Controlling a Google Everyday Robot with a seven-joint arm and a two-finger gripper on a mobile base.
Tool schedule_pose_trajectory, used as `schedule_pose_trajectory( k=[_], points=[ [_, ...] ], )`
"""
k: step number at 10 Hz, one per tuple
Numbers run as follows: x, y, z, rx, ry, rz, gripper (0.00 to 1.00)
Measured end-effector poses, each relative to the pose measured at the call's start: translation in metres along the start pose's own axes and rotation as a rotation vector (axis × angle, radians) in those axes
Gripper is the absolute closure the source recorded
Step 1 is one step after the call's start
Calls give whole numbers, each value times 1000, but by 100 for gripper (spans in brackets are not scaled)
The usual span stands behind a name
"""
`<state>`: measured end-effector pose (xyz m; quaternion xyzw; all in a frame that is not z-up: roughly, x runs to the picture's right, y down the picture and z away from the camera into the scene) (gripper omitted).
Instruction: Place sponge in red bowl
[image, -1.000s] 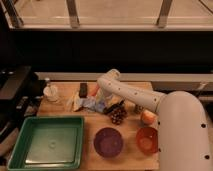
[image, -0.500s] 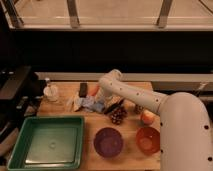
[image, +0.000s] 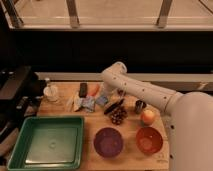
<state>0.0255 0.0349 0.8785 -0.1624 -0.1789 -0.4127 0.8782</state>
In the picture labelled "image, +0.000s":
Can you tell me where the purple bowl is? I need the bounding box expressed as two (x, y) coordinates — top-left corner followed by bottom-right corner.
(93, 127), (123, 158)

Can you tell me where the black marker pen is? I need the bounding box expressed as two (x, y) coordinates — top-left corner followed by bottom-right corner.
(104, 99), (124, 115)

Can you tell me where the small dark cup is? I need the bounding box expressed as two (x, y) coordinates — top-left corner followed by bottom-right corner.
(134, 100), (146, 114)

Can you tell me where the pale yellow banana toy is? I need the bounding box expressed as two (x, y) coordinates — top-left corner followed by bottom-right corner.
(66, 92), (83, 112)

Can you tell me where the black equipment stand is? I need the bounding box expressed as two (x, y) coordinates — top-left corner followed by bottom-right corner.
(0, 66), (43, 158)

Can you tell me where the blue sponge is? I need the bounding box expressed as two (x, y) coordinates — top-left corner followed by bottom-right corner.
(96, 95), (109, 107)

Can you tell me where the green plastic tray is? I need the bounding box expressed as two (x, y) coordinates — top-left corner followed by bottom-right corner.
(7, 116), (84, 171)

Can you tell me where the crumpled blue grey cloth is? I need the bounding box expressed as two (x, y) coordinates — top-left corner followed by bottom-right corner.
(80, 96), (95, 112)

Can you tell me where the black rectangular block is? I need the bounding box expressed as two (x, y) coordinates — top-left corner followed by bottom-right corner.
(79, 82), (88, 98)

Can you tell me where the orange carrot toy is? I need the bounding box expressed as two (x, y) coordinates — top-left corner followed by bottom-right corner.
(88, 84), (100, 96)

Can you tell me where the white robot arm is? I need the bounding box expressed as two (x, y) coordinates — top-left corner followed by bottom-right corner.
(101, 62), (213, 171)

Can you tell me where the dark round toy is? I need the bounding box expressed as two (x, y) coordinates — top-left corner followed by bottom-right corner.
(117, 89), (126, 96)

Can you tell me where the peach apple fruit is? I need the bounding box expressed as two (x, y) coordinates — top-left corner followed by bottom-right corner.
(140, 110), (156, 125)

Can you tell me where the bunch of dark grapes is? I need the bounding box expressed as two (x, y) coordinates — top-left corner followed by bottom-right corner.
(110, 106), (127, 125)

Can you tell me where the red bowl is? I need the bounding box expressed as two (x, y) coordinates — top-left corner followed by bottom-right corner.
(136, 127), (163, 155)

